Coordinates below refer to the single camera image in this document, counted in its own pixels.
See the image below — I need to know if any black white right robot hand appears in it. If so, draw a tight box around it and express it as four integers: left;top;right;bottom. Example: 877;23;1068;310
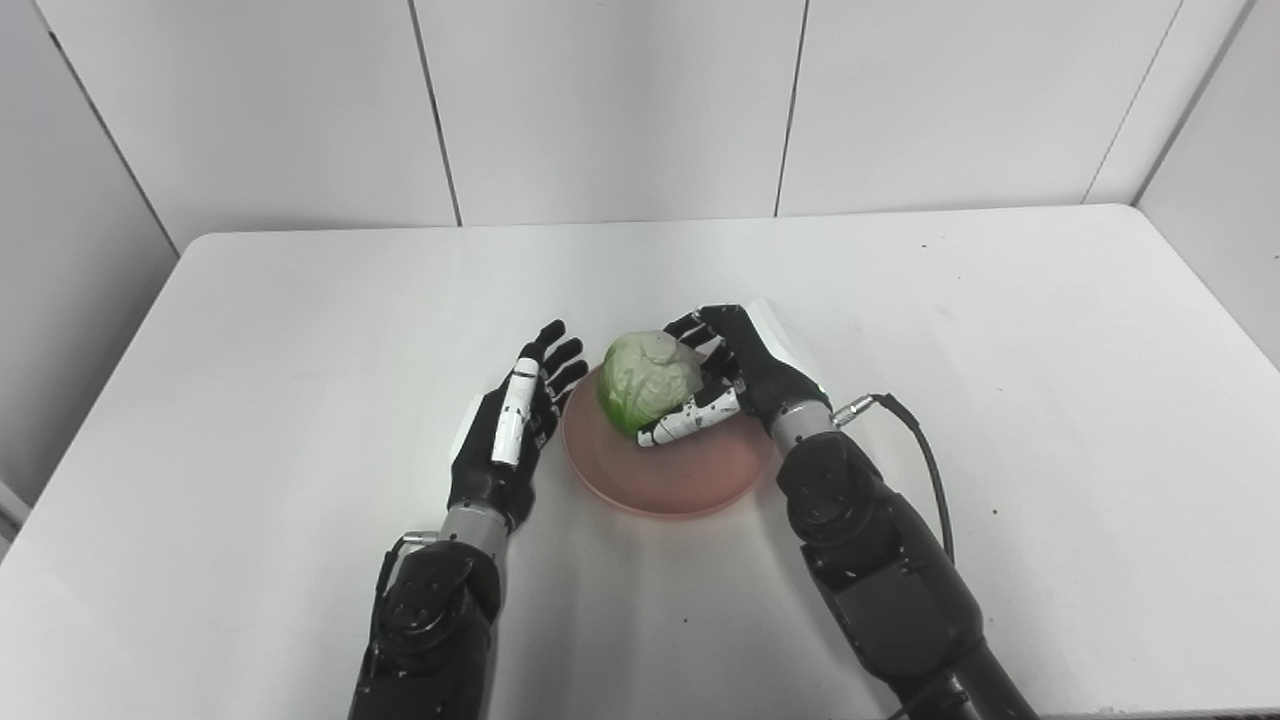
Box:
637;303;834;450

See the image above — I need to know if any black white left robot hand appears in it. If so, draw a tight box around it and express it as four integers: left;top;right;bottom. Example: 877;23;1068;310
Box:
446;320;591;535

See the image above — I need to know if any green white cabbage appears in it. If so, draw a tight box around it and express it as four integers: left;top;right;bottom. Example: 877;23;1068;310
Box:
597;331;705;440

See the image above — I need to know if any pink round plate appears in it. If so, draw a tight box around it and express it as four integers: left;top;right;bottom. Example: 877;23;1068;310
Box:
560;363;778;519

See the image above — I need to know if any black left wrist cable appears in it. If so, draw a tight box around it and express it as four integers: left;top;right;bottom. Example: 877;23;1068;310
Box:
374;531;442;603

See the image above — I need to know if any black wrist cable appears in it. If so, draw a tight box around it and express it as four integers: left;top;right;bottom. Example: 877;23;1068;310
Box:
832;392;957;567
374;531;442;603

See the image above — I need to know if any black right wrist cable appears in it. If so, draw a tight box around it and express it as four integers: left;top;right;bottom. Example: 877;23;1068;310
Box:
832;392;957;567

